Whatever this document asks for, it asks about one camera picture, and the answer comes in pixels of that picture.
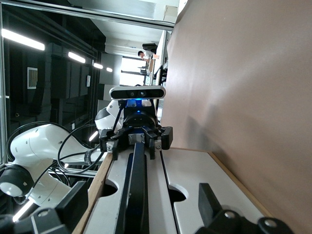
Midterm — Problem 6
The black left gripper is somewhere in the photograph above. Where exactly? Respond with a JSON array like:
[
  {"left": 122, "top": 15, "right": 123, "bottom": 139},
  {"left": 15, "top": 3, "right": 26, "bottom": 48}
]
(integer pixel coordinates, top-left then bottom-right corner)
[{"left": 98, "top": 111, "right": 174, "bottom": 161}]

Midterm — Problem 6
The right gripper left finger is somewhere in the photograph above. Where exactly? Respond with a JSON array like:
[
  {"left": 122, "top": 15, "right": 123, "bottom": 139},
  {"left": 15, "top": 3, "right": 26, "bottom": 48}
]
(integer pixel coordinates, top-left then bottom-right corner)
[{"left": 0, "top": 180, "right": 89, "bottom": 234}]

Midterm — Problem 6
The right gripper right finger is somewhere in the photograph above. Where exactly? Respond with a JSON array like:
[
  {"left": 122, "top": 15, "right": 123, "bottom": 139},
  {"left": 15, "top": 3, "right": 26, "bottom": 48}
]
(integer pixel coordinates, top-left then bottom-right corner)
[{"left": 195, "top": 182, "right": 296, "bottom": 234}]

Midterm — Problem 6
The white drawer with black handle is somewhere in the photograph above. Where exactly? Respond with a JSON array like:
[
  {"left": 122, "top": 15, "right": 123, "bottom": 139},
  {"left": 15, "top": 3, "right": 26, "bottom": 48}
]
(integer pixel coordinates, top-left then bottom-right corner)
[{"left": 82, "top": 141, "right": 177, "bottom": 234}]

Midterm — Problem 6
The wooden drawer cabinet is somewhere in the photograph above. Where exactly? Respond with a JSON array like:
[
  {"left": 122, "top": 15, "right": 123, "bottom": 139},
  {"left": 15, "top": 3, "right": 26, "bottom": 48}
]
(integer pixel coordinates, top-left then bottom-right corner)
[{"left": 72, "top": 146, "right": 275, "bottom": 234}]

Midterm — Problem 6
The person in white shirt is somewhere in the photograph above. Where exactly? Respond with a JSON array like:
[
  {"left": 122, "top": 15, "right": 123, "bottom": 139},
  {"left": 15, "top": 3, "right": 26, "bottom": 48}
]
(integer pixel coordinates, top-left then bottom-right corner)
[{"left": 137, "top": 50, "right": 155, "bottom": 61}]

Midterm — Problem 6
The brown paper table cover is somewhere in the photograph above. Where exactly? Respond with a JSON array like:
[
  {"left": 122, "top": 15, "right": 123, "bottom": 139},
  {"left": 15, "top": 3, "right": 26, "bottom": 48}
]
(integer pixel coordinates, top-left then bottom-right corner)
[{"left": 162, "top": 0, "right": 312, "bottom": 234}]

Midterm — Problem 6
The white drawer without handle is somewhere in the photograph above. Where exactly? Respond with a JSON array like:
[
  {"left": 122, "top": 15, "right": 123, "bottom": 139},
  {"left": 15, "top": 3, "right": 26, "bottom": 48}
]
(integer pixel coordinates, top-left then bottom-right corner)
[{"left": 160, "top": 148, "right": 271, "bottom": 234}]

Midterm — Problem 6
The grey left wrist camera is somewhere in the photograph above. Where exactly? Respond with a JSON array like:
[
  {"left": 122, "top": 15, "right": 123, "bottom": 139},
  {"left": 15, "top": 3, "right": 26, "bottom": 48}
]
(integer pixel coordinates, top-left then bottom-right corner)
[{"left": 109, "top": 86, "right": 166, "bottom": 100}]

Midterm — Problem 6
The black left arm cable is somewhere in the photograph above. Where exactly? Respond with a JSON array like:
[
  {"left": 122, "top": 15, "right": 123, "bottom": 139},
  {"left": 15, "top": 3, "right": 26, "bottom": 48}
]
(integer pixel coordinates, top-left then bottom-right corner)
[{"left": 6, "top": 103, "right": 127, "bottom": 200}]

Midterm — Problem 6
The framed wall poster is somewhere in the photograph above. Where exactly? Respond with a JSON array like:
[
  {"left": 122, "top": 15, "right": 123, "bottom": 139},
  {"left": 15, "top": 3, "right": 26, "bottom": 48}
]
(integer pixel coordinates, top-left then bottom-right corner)
[{"left": 27, "top": 67, "right": 39, "bottom": 90}]

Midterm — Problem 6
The aluminium enclosure frame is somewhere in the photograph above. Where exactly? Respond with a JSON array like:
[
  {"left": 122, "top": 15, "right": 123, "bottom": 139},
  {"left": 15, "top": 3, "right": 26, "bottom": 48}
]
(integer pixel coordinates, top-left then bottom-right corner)
[{"left": 0, "top": 0, "right": 176, "bottom": 169}]

